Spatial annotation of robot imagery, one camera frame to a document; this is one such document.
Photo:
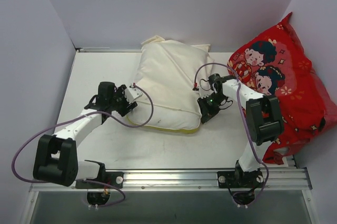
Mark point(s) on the red cartoon print bag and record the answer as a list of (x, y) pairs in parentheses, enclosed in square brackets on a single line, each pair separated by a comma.
[(274, 63)]

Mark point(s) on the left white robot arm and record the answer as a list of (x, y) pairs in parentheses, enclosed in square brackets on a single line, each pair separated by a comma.
[(56, 158)]

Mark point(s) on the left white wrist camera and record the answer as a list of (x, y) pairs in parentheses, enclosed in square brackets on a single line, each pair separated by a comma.
[(132, 94)]

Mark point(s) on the white pillow yellow edge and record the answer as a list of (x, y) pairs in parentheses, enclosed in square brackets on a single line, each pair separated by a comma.
[(164, 119)]

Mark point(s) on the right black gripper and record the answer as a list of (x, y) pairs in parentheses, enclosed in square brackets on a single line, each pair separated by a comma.
[(204, 112)]

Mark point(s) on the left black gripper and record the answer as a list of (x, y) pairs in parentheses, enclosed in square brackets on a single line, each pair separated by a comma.
[(127, 105)]

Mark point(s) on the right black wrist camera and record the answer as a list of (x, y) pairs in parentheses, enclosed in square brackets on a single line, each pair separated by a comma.
[(215, 81)]

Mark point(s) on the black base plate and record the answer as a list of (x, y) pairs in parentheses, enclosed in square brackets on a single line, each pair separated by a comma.
[(234, 180), (116, 180)]

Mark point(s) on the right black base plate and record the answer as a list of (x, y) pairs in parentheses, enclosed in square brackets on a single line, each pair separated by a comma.
[(234, 180)]

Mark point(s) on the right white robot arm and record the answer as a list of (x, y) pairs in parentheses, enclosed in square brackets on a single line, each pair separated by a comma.
[(262, 122)]

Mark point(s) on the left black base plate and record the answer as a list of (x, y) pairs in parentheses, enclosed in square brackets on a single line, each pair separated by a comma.
[(116, 180)]

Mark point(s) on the aluminium mounting rail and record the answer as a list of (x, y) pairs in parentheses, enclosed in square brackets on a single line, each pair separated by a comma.
[(288, 178)]

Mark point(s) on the cream pillowcase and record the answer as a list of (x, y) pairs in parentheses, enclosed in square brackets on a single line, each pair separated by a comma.
[(166, 72)]

